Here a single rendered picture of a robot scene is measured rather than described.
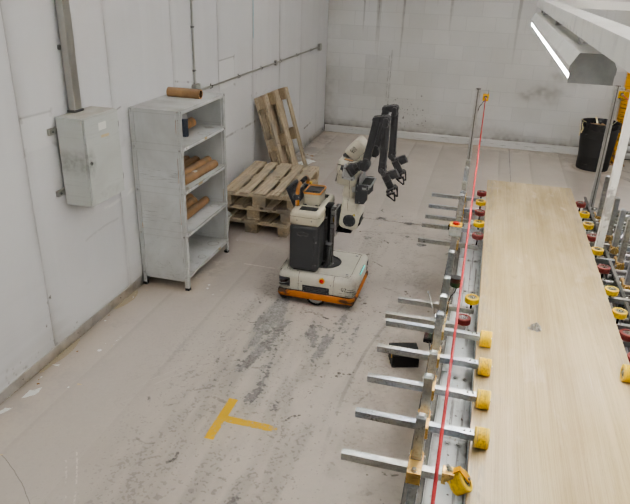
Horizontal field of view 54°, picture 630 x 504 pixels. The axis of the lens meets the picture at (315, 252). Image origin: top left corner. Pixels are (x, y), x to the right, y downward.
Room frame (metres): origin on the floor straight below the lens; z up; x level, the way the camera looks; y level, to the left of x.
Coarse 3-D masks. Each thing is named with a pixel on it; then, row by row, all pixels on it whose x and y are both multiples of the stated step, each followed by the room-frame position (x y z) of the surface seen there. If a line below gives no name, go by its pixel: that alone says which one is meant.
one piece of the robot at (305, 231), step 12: (300, 180) 4.90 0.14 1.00; (300, 204) 4.85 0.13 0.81; (324, 204) 4.87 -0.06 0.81; (300, 216) 4.68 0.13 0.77; (312, 216) 4.65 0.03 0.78; (324, 216) 4.81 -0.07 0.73; (300, 228) 4.68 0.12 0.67; (312, 228) 4.66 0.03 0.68; (324, 228) 4.81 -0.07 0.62; (300, 240) 4.68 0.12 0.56; (312, 240) 4.65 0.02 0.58; (324, 240) 4.82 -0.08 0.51; (300, 252) 4.68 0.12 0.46; (312, 252) 4.65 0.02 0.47; (324, 252) 4.83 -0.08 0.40; (300, 264) 4.68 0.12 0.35; (312, 264) 4.65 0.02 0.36; (324, 264) 4.77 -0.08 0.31
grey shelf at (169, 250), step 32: (160, 96) 5.39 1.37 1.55; (224, 96) 5.65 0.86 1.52; (160, 128) 4.83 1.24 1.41; (192, 128) 5.52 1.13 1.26; (224, 128) 5.63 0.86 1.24; (160, 160) 4.84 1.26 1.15; (224, 160) 5.66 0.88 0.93; (160, 192) 4.84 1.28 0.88; (192, 192) 5.74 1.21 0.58; (224, 192) 5.66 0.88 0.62; (160, 224) 4.85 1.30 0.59; (192, 224) 5.06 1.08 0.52; (160, 256) 4.86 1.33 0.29; (192, 256) 5.22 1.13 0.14
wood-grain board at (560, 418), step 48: (528, 192) 5.11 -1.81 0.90; (528, 240) 4.03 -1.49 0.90; (576, 240) 4.06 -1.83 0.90; (480, 288) 3.26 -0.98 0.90; (528, 288) 3.28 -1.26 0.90; (576, 288) 3.30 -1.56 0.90; (528, 336) 2.74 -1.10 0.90; (576, 336) 2.76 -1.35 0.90; (480, 384) 2.31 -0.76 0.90; (528, 384) 2.32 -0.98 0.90; (576, 384) 2.34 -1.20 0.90; (624, 384) 2.35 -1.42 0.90; (528, 432) 2.00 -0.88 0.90; (576, 432) 2.01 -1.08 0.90; (624, 432) 2.02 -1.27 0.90; (480, 480) 1.73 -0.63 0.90; (528, 480) 1.74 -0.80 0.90; (576, 480) 1.74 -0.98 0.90; (624, 480) 1.75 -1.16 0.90
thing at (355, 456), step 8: (344, 448) 1.80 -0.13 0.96; (344, 456) 1.77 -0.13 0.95; (352, 456) 1.77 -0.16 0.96; (360, 456) 1.76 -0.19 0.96; (368, 456) 1.76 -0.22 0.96; (376, 456) 1.76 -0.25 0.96; (368, 464) 1.75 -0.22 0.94; (376, 464) 1.74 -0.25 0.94; (384, 464) 1.74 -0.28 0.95; (392, 464) 1.73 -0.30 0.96; (400, 464) 1.73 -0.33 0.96; (424, 472) 1.70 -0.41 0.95; (432, 472) 1.69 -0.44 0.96; (440, 472) 1.70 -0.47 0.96; (440, 480) 1.69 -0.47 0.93
